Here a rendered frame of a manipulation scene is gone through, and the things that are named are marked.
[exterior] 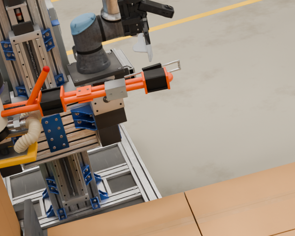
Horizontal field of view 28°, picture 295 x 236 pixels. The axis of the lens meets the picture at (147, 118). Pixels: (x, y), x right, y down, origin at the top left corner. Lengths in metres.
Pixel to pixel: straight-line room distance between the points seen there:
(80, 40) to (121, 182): 1.03
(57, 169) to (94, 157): 0.70
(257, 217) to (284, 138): 1.49
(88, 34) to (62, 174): 0.76
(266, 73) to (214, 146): 1.02
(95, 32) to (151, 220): 0.82
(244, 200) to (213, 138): 1.46
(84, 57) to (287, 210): 1.05
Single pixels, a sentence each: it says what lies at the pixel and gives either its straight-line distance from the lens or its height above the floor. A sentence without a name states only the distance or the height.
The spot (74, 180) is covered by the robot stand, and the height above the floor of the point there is 0.44.
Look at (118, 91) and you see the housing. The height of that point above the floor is 1.22.
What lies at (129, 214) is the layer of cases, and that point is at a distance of 2.48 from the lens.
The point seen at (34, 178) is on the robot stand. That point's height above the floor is 0.21.
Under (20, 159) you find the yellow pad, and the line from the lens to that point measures 1.93.
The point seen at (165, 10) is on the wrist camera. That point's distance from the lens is 1.86.
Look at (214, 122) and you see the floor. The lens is 4.03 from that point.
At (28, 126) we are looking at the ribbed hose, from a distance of 1.98.
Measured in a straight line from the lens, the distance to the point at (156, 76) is 1.92.
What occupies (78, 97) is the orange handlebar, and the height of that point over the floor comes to 1.23.
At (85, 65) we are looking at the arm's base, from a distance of 2.56.
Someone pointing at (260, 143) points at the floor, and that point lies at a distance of 3.76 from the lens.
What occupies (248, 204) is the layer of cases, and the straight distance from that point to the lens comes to 2.42.
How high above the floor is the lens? 2.07
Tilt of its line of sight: 29 degrees down
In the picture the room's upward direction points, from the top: 12 degrees counter-clockwise
